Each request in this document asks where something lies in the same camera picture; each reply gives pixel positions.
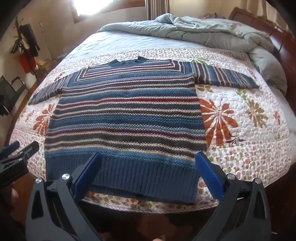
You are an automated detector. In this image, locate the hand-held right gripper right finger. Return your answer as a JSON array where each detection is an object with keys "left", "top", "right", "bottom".
[{"left": 190, "top": 151, "right": 272, "bottom": 241}]

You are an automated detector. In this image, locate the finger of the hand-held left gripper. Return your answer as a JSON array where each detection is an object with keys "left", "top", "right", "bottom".
[
  {"left": 0, "top": 141, "right": 40, "bottom": 166},
  {"left": 0, "top": 141, "right": 20, "bottom": 158}
]

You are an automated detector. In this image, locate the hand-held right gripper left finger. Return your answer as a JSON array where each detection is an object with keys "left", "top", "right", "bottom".
[{"left": 25, "top": 152, "right": 103, "bottom": 241}]

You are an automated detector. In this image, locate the striped knit sweater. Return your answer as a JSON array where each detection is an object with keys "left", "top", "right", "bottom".
[{"left": 28, "top": 56, "right": 260, "bottom": 205}]

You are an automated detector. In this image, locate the person's left hand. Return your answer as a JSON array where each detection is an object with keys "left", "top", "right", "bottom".
[{"left": 7, "top": 182, "right": 21, "bottom": 209}]

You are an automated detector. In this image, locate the floral quilted bedspread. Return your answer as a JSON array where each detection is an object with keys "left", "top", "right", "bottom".
[{"left": 8, "top": 30, "right": 292, "bottom": 212}]

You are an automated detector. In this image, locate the black chair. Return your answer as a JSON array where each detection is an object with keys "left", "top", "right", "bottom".
[{"left": 0, "top": 75, "right": 27, "bottom": 116}]

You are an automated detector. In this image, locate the red hanging garment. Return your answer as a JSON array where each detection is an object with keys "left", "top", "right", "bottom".
[{"left": 19, "top": 54, "right": 36, "bottom": 73}]

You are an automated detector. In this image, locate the black hanging garment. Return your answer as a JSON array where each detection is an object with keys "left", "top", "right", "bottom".
[{"left": 19, "top": 24, "right": 41, "bottom": 57}]

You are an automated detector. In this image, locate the wooden coat rack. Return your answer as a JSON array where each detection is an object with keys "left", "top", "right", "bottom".
[{"left": 10, "top": 17, "right": 41, "bottom": 78}]

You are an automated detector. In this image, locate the grey comforter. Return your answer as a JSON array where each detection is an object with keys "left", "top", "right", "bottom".
[{"left": 97, "top": 13, "right": 288, "bottom": 95}]

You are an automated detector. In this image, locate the bright window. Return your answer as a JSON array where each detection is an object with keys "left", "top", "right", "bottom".
[{"left": 70, "top": 0, "right": 130, "bottom": 24}]

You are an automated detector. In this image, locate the beige curtain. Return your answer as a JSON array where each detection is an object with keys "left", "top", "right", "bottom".
[{"left": 144, "top": 0, "right": 170, "bottom": 20}]

